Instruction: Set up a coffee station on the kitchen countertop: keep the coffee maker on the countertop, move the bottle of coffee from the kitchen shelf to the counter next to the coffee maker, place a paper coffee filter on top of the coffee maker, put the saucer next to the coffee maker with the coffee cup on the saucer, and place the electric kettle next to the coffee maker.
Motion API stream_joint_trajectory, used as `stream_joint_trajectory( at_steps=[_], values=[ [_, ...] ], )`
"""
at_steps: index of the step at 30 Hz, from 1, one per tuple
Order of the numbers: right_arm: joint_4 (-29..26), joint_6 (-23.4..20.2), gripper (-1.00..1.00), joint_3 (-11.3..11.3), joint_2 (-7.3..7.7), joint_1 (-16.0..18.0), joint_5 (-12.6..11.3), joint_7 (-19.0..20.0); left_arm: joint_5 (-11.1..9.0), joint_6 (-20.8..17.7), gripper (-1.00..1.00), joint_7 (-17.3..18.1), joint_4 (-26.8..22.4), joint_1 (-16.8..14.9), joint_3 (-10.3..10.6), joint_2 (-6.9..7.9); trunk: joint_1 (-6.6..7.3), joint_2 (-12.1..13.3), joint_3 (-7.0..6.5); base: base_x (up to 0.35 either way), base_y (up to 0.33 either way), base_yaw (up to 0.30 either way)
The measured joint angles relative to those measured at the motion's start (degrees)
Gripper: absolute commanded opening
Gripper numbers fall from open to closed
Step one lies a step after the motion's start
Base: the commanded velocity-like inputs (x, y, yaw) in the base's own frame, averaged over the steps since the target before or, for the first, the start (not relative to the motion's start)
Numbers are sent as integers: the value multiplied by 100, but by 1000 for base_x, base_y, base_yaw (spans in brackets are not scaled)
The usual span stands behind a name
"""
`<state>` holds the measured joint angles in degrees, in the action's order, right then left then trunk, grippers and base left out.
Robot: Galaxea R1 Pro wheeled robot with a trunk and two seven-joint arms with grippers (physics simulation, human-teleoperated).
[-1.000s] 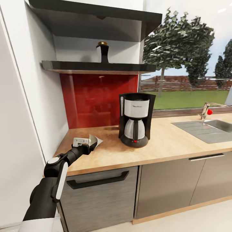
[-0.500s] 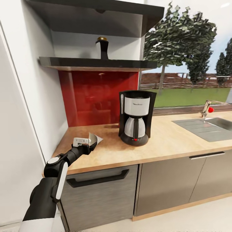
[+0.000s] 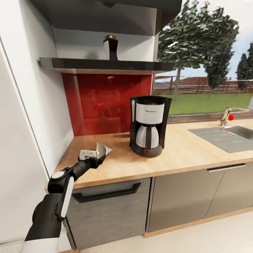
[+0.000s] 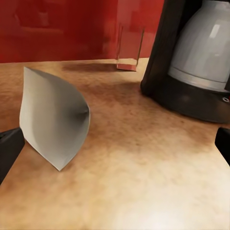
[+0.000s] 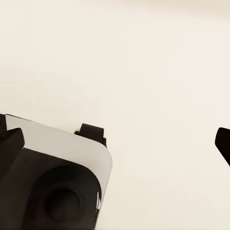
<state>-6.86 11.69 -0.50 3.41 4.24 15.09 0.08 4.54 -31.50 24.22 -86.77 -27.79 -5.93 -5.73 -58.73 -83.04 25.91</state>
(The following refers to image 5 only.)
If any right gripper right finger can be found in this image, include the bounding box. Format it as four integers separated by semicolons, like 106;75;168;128
215;127;230;166

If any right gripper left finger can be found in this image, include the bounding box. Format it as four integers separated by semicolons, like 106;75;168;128
0;127;25;184

